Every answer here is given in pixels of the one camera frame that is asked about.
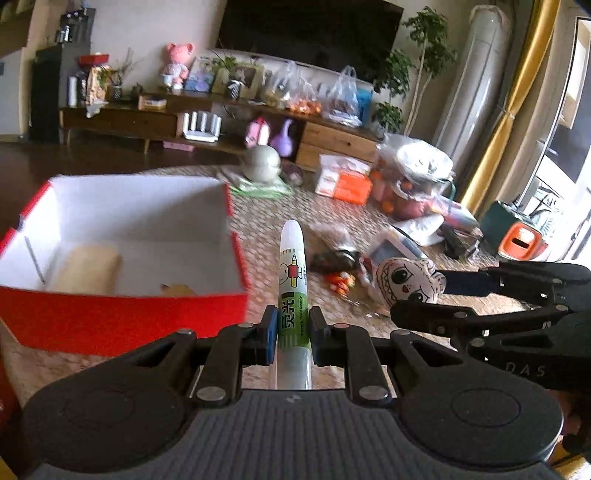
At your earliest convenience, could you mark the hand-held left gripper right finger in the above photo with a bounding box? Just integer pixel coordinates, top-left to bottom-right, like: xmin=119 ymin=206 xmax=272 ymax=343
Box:
xmin=308 ymin=305 xmax=462 ymax=403

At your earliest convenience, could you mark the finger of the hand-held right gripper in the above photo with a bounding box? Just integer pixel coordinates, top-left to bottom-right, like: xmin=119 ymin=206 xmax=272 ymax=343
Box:
xmin=434 ymin=262 xmax=591 ymax=301
xmin=390 ymin=300 xmax=574 ymax=334

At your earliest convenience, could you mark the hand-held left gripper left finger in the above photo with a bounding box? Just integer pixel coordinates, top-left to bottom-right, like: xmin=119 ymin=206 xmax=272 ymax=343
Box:
xmin=124 ymin=305 xmax=279 ymax=408

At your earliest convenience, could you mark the cartoon face pouch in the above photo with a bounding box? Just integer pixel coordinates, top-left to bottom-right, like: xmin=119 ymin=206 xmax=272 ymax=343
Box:
xmin=372 ymin=257 xmax=446 ymax=305

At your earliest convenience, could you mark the red cardboard box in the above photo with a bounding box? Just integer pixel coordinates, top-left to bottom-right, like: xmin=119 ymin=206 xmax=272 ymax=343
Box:
xmin=0 ymin=173 xmax=252 ymax=358

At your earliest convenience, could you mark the black stapler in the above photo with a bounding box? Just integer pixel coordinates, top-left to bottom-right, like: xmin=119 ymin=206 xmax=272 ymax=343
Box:
xmin=441 ymin=224 xmax=481 ymax=259

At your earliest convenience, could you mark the small orange candy wrapper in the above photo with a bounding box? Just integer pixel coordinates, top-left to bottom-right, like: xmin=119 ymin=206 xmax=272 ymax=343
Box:
xmin=325 ymin=271 xmax=356 ymax=294

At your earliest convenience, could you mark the green and orange bin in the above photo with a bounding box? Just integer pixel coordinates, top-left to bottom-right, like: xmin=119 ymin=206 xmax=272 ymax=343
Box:
xmin=480 ymin=200 xmax=550 ymax=261

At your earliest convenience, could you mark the white paper bag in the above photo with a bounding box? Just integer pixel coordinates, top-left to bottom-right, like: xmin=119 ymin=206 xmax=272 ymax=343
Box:
xmin=392 ymin=215 xmax=444 ymax=245

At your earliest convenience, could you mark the colourful flat pack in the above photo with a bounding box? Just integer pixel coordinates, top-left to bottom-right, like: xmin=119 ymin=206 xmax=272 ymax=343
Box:
xmin=429 ymin=194 xmax=481 ymax=232

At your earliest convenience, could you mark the pale blue framed case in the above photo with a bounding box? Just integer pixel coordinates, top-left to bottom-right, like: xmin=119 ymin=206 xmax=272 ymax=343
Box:
xmin=367 ymin=231 xmax=430 ymax=268

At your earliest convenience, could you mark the dark packet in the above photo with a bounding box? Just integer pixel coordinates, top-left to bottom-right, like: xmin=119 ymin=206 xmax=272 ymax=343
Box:
xmin=309 ymin=247 xmax=361 ymax=273

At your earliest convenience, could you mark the clear plastic packet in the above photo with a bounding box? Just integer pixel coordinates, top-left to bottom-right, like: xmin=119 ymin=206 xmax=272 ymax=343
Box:
xmin=309 ymin=224 xmax=356 ymax=250

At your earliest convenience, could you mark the small yellow scrap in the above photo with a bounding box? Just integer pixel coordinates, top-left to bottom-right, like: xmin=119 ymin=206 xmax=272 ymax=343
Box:
xmin=159 ymin=282 xmax=197 ymax=297

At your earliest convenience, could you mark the large clear fruit bag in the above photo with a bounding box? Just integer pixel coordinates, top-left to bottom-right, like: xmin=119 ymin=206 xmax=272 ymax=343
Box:
xmin=372 ymin=134 xmax=458 ymax=220

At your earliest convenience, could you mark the folded green cloth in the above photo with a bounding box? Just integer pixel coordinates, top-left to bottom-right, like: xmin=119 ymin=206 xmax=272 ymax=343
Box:
xmin=228 ymin=178 xmax=294 ymax=199

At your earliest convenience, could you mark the orange tissue box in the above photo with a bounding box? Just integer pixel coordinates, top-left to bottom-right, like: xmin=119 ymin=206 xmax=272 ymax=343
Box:
xmin=315 ymin=154 xmax=374 ymax=205

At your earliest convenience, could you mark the small glass globe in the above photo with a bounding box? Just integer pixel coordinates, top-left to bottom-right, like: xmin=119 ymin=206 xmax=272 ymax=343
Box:
xmin=281 ymin=161 xmax=305 ymax=188

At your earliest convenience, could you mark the yellow curtain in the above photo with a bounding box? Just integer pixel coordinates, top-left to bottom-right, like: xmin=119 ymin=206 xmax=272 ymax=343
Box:
xmin=462 ymin=0 xmax=561 ymax=215

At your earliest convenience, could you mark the grey-green round container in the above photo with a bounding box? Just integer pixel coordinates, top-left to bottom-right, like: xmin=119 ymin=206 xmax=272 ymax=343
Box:
xmin=240 ymin=145 xmax=282 ymax=183

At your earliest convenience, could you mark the purple toy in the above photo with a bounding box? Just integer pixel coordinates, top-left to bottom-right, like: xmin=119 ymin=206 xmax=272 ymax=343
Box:
xmin=270 ymin=119 xmax=296 ymax=158

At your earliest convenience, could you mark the white tower air conditioner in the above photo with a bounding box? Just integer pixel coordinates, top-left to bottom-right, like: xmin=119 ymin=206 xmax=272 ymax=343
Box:
xmin=431 ymin=4 xmax=513 ymax=158

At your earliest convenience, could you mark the blue box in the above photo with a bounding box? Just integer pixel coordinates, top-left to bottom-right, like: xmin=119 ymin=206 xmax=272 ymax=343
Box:
xmin=355 ymin=88 xmax=375 ymax=125

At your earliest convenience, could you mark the pink toy backpack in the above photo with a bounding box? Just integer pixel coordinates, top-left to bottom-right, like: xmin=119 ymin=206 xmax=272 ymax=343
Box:
xmin=245 ymin=117 xmax=271 ymax=148

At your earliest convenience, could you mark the clear bag with oranges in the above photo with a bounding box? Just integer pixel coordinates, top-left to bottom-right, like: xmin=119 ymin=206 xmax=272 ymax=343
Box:
xmin=265 ymin=62 xmax=324 ymax=116

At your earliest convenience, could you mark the green potted plant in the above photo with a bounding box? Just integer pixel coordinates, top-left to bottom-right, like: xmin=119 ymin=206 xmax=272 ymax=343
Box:
xmin=372 ymin=7 xmax=458 ymax=137

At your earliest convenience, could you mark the wooden television cabinet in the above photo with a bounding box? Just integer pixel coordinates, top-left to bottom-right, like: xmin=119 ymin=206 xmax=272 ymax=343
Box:
xmin=59 ymin=90 xmax=384 ymax=171

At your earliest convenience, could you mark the blue picture card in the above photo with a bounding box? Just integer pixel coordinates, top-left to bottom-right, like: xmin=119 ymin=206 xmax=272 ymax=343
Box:
xmin=185 ymin=58 xmax=218 ymax=93

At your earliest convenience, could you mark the pink plush toy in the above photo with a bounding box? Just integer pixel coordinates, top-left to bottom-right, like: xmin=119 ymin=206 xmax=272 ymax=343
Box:
xmin=161 ymin=43 xmax=195 ymax=90

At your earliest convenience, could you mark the black flat television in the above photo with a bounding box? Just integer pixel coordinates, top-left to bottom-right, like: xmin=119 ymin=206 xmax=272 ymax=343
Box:
xmin=217 ymin=0 xmax=404 ymax=84

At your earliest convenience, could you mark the vase with twigs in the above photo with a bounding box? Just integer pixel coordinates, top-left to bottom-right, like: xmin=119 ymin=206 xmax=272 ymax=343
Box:
xmin=108 ymin=48 xmax=137 ymax=100

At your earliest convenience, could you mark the printed snack bag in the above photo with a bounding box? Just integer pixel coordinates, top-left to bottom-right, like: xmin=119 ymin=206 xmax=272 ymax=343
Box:
xmin=85 ymin=65 xmax=112 ymax=107

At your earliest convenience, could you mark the black tall cabinet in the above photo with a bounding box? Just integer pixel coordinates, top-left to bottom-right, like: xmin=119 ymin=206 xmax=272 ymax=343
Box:
xmin=30 ymin=44 xmax=93 ymax=144

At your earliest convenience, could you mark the wooden photo frame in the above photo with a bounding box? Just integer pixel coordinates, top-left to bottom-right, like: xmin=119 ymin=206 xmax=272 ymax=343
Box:
xmin=224 ymin=65 xmax=264 ymax=97

